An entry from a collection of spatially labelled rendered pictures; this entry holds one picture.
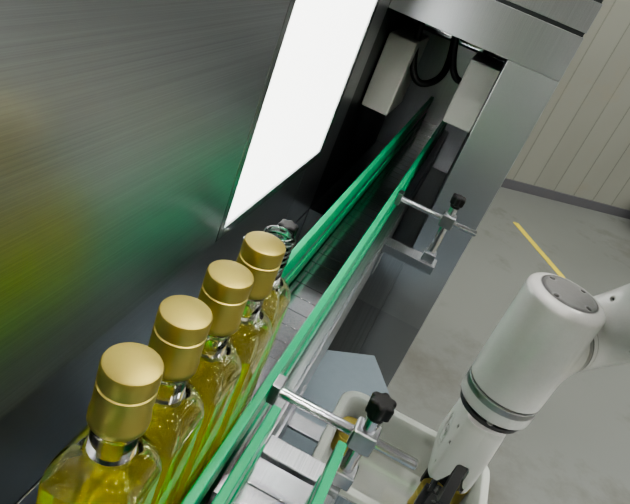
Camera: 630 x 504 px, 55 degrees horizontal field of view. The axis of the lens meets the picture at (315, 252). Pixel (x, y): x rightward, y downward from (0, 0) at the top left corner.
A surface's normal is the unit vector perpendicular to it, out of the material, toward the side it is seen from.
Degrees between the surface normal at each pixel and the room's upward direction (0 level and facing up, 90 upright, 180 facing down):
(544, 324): 90
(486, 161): 90
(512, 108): 90
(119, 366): 0
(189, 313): 0
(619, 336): 97
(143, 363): 0
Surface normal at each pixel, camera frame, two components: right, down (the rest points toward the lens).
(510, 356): -0.73, 0.11
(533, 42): -0.33, 0.40
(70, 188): 0.89, 0.44
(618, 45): 0.19, 0.57
